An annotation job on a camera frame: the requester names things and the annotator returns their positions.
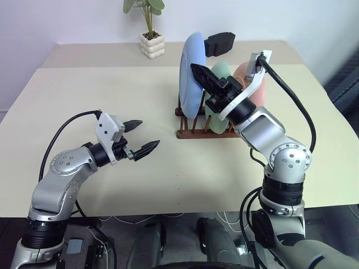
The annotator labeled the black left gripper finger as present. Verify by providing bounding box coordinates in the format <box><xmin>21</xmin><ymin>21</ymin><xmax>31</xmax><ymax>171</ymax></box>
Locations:
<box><xmin>131</xmin><ymin>140</ymin><xmax>161</xmax><ymax>163</ymax></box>
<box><xmin>123</xmin><ymin>119</ymin><xmax>144</xmax><ymax>134</ymax></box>

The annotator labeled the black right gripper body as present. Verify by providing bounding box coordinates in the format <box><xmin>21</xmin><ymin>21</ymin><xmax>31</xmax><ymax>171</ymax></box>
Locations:
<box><xmin>205</xmin><ymin>76</ymin><xmax>245</xmax><ymax>113</ymax></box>

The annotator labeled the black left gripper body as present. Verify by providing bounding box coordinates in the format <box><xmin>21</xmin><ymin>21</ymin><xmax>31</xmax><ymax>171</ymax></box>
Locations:
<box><xmin>112</xmin><ymin>136</ymin><xmax>135</xmax><ymax>162</ymax></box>

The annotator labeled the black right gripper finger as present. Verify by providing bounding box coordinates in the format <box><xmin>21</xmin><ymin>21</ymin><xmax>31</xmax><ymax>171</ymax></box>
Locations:
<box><xmin>190</xmin><ymin>63</ymin><xmax>228</xmax><ymax>94</ymax></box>

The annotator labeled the green plastic plate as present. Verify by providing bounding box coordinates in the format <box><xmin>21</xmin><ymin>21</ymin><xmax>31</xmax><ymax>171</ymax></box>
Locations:
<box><xmin>204</xmin><ymin>62</ymin><xmax>234</xmax><ymax>135</ymax></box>

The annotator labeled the blue plastic plate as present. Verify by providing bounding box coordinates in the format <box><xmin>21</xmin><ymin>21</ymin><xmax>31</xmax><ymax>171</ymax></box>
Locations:
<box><xmin>179</xmin><ymin>31</ymin><xmax>210</xmax><ymax>120</ymax></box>

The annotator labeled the pink plastic plate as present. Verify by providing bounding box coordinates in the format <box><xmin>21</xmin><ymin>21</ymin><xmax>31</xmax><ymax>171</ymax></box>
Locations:
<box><xmin>232</xmin><ymin>62</ymin><xmax>268</xmax><ymax>108</ymax></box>

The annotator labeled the brown wooden dish rack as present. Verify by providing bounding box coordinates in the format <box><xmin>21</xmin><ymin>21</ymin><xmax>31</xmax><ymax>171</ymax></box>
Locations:
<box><xmin>174</xmin><ymin>91</ymin><xmax>241</xmax><ymax>140</ymax></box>

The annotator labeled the black block-shaped object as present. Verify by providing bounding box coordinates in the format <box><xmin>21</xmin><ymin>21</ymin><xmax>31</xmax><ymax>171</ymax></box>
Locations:
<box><xmin>205</xmin><ymin>32</ymin><xmax>236</xmax><ymax>57</ymax></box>

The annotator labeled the white bubble-shaped plant pot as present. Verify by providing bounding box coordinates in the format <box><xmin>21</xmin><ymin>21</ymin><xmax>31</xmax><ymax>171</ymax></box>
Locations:
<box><xmin>139</xmin><ymin>31</ymin><xmax>165</xmax><ymax>61</ymax></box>

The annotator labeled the green leafy plant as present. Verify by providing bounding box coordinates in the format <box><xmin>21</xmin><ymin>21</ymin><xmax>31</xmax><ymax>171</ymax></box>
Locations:
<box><xmin>122</xmin><ymin>0</ymin><xmax>165</xmax><ymax>39</ymax></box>

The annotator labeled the dark grey rounded shape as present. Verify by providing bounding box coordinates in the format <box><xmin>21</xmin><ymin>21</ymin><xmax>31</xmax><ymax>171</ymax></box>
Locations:
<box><xmin>195</xmin><ymin>216</ymin><xmax>242</xmax><ymax>266</ymax></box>
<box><xmin>130</xmin><ymin>219</ymin><xmax>167</xmax><ymax>267</ymax></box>

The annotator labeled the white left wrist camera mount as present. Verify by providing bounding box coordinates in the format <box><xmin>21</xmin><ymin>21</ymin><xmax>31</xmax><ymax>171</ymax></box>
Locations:
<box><xmin>94</xmin><ymin>112</ymin><xmax>126</xmax><ymax>166</ymax></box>

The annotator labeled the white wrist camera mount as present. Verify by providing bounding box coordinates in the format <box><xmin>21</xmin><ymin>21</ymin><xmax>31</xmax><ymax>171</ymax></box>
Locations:
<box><xmin>94</xmin><ymin>112</ymin><xmax>126</xmax><ymax>166</ymax></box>
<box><xmin>219</xmin><ymin>49</ymin><xmax>273</xmax><ymax>122</ymax></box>

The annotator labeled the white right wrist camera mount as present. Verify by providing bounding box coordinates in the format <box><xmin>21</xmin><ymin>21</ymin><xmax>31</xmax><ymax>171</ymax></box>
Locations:
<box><xmin>219</xmin><ymin>49</ymin><xmax>273</xmax><ymax>122</ymax></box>

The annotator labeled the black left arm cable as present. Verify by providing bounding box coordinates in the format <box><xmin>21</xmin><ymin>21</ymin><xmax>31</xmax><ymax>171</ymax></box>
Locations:
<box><xmin>39</xmin><ymin>110</ymin><xmax>102</xmax><ymax>183</ymax></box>

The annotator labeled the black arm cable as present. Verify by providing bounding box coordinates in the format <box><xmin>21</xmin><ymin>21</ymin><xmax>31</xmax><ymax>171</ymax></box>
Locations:
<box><xmin>259</xmin><ymin>54</ymin><xmax>317</xmax><ymax>154</ymax></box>
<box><xmin>39</xmin><ymin>110</ymin><xmax>102</xmax><ymax>183</ymax></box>

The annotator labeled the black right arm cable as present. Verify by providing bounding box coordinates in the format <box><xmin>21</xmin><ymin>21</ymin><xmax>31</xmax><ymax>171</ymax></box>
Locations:
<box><xmin>259</xmin><ymin>54</ymin><xmax>317</xmax><ymax>154</ymax></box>

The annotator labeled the thin white floor cable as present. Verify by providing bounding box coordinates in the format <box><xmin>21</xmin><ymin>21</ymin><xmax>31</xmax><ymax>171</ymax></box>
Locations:
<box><xmin>111</xmin><ymin>212</ymin><xmax>186</xmax><ymax>225</ymax></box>

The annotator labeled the black looped cable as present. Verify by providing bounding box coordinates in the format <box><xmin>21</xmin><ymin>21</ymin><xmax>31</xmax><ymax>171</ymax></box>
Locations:
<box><xmin>239</xmin><ymin>187</ymin><xmax>266</xmax><ymax>269</ymax></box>

